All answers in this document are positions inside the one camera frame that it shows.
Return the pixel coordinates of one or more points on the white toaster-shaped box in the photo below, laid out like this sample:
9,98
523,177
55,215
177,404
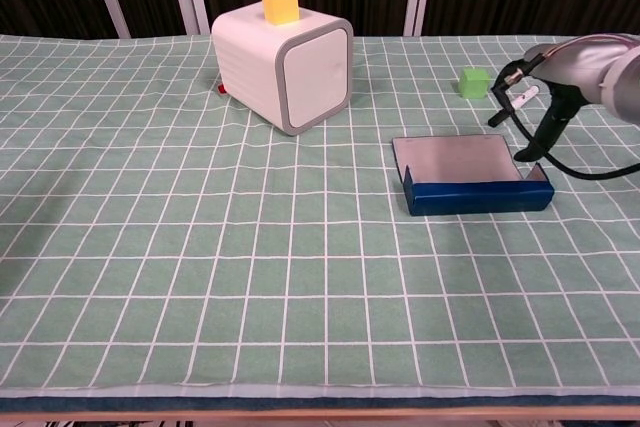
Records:
250,62

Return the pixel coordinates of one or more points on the yellow cube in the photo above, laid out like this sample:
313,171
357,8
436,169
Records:
280,7

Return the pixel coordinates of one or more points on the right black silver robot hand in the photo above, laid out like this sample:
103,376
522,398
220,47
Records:
580,64

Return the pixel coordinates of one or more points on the green cube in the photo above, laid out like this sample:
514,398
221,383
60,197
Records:
474,83

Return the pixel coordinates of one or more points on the green grid tablecloth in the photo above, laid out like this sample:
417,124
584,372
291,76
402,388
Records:
200,247

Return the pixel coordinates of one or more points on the blue pencil case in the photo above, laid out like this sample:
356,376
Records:
475,197

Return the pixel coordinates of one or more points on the black white marker pen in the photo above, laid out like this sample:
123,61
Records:
497,118

